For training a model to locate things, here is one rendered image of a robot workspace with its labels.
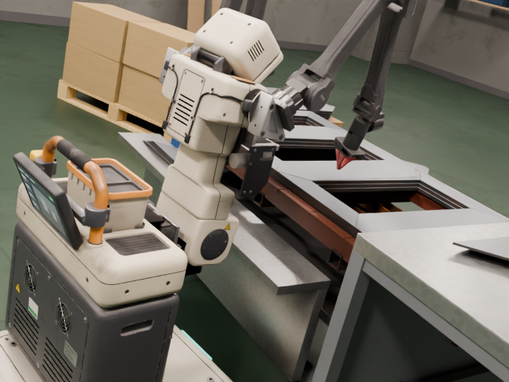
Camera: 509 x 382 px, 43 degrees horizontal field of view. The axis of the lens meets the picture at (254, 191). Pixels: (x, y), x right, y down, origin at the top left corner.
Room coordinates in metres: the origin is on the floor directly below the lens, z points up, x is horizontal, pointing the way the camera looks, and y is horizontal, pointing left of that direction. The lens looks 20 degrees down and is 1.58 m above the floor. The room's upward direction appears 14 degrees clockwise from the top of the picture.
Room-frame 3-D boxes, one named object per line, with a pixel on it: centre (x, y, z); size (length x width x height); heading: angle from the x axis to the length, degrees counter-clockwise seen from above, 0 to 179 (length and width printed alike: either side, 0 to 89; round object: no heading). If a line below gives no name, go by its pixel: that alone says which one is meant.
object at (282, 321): (2.30, 0.11, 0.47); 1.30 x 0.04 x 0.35; 37
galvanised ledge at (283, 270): (2.26, 0.18, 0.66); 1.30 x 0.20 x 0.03; 37
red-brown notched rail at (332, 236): (2.17, -0.04, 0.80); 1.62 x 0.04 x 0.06; 37
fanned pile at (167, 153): (2.56, 0.36, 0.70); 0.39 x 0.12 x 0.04; 37
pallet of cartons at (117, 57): (5.37, 1.04, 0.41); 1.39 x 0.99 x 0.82; 56
